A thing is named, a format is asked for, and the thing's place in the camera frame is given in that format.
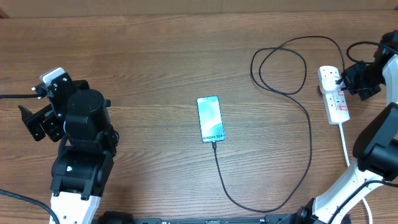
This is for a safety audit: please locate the white charger adapter plug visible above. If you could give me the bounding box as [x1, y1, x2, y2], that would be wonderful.
[320, 77, 343, 94]

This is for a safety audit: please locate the blue screen Galaxy smartphone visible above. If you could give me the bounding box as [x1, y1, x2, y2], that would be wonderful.
[197, 96, 225, 142]

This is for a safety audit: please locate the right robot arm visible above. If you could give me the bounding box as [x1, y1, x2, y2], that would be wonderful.
[280, 30, 397, 223]

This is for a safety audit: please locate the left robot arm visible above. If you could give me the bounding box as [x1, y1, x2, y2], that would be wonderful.
[19, 80, 119, 223]

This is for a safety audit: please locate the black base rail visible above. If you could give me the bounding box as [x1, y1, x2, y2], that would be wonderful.
[93, 211, 352, 224]

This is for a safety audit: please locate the black charger cable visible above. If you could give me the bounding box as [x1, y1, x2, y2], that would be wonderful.
[211, 35, 346, 214]

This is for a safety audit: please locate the white power strip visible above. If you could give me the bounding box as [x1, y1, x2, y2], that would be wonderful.
[318, 65, 350, 125]

